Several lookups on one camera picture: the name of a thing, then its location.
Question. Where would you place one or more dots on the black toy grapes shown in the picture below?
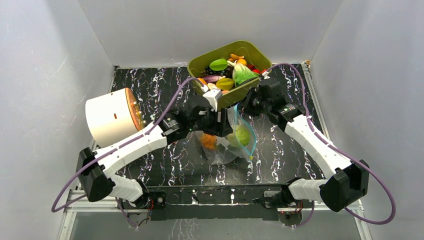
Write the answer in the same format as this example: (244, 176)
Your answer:
(209, 72)

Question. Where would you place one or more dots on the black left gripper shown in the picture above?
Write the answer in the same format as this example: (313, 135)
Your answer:
(220, 129)

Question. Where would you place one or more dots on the clear zip top bag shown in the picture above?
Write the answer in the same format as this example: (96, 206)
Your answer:
(225, 153)

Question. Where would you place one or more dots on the small yellow toy orange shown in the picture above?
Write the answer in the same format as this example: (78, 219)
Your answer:
(242, 61)

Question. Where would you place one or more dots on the green toy star fruit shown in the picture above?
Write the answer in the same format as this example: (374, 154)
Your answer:
(218, 65)

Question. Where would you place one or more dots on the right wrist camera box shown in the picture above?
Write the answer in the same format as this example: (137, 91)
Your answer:
(265, 74)

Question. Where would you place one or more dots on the green toy cabbage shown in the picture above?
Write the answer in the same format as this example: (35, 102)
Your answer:
(240, 137)

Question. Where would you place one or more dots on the orange toy ginger root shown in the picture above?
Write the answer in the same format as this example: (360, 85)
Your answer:
(234, 57)

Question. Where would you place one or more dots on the toy pineapple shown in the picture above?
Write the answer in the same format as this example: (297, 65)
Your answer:
(208, 141)

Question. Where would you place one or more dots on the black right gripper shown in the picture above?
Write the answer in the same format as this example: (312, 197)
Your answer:
(251, 103)

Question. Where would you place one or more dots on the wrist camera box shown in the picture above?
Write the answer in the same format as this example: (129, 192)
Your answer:
(265, 74)
(213, 96)

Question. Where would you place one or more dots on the toy napa cabbage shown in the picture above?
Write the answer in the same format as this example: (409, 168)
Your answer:
(242, 73)

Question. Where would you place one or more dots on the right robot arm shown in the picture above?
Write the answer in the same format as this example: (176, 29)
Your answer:
(345, 181)

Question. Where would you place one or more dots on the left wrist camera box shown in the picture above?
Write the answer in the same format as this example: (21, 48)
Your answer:
(213, 96)

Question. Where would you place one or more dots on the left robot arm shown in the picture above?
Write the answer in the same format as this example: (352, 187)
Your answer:
(97, 169)

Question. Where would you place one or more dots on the yellow toy star fruit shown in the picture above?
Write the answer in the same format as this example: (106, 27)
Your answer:
(225, 84)

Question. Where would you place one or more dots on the olive green plastic bin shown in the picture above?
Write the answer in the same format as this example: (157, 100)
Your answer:
(240, 48)

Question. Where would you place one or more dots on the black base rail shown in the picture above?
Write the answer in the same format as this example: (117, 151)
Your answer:
(268, 202)

